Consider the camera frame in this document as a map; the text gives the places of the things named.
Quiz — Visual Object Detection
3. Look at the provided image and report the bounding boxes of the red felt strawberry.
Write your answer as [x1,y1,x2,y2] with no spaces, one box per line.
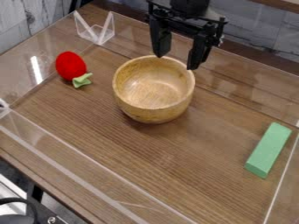
[54,52,92,88]

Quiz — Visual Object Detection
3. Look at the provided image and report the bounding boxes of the wooden bowl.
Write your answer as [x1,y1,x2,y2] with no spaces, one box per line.
[112,55,194,123]

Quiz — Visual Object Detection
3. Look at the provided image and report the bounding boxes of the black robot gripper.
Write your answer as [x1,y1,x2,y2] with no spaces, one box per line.
[145,0,228,70]

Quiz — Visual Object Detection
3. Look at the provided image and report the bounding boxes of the green rectangular block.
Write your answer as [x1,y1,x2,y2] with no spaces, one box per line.
[244,122,292,179]

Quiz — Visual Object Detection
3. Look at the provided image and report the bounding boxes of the black cable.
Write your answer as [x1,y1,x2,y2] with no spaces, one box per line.
[0,197,39,224]

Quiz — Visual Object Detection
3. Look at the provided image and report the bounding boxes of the clear acrylic corner bracket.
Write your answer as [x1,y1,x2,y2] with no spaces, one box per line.
[73,10,114,46]

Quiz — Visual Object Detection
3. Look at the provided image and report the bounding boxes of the black metal table leg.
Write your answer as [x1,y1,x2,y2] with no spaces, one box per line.
[26,183,43,203]

